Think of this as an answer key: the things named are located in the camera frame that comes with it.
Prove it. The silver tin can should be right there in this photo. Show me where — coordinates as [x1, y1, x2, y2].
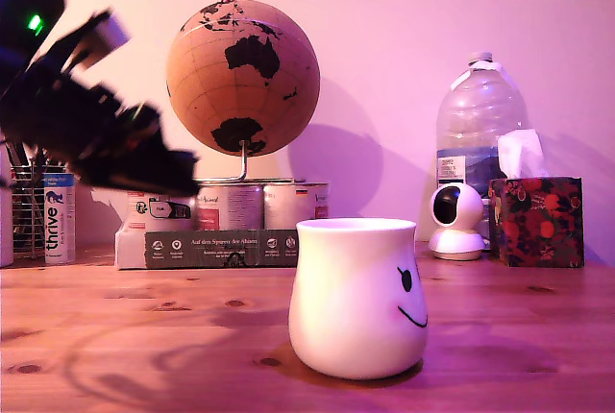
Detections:
[262, 182, 331, 231]
[125, 189, 196, 232]
[194, 182, 264, 231]

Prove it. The thrive printed white tube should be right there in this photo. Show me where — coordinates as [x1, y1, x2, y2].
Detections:
[43, 173, 77, 266]

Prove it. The cork globe on metal stand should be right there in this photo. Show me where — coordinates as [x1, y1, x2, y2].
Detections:
[165, 0, 321, 184]

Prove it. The white mug with smiley face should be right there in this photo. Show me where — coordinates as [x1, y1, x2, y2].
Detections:
[288, 218, 429, 380]

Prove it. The large clear water bottle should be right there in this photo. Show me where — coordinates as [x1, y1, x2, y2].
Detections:
[435, 51, 528, 241]

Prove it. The white tissue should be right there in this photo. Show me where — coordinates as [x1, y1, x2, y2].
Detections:
[497, 128, 550, 181]

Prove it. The floral tissue box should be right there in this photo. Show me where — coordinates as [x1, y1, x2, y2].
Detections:
[488, 176, 585, 269]

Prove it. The metal wire basket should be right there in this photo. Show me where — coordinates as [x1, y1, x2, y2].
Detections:
[10, 161, 47, 258]

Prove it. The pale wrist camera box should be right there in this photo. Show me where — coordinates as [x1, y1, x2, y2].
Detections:
[71, 10, 132, 71]

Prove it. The small white round camera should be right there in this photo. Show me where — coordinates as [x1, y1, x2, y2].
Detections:
[428, 183, 485, 261]

